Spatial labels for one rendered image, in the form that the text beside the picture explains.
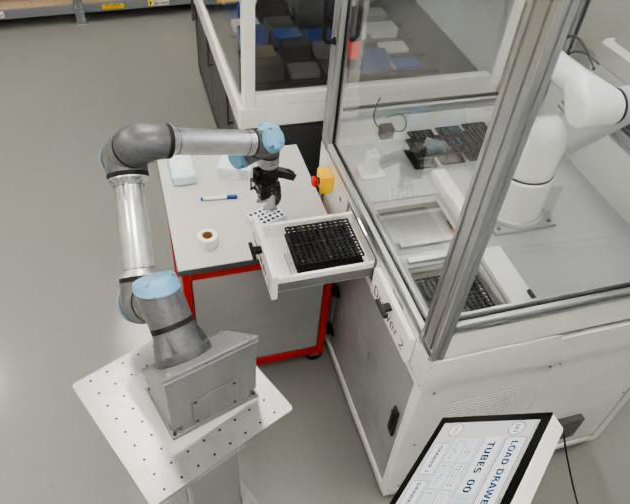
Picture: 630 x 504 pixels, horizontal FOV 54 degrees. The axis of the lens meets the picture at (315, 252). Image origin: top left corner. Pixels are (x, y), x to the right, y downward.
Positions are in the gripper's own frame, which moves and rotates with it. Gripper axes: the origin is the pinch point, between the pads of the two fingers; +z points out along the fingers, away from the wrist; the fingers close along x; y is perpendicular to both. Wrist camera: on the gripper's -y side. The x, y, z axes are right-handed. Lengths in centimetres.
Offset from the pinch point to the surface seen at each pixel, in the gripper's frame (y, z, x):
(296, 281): 17.3, -5.8, 38.4
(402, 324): 5, -11, 72
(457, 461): 30, -25, 113
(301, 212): -11.0, 5.4, 3.6
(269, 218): 3.4, 1.6, 3.2
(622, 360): -63, 14, 113
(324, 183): -18.2, -7.5, 6.7
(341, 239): -4.3, -8.6, 33.6
